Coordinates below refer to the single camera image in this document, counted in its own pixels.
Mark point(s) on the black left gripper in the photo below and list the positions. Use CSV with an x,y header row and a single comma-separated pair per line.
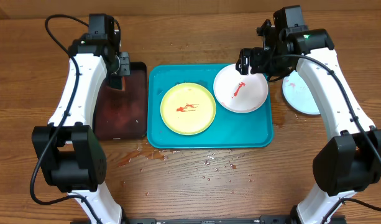
x,y
125,56

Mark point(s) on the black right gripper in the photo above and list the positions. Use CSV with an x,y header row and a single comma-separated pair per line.
x,y
257,58

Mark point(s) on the light blue plate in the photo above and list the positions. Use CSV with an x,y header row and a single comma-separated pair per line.
x,y
298,95

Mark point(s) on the white plate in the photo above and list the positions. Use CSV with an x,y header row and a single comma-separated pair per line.
x,y
240,93

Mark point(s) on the yellow green plate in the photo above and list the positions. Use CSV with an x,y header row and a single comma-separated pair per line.
x,y
188,109

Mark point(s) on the green and orange sponge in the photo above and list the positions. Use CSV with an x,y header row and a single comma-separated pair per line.
x,y
117,82

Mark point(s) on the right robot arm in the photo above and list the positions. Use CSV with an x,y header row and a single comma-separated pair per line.
x,y
351,160

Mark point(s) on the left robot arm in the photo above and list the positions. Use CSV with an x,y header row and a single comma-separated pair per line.
x,y
70,160

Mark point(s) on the teal serving tray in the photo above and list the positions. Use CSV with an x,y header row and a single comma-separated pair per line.
x,y
228,130

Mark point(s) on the black rectangular tray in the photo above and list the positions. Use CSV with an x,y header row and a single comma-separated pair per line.
x,y
122,114

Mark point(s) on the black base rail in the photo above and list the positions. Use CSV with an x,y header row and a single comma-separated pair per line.
x,y
266,219

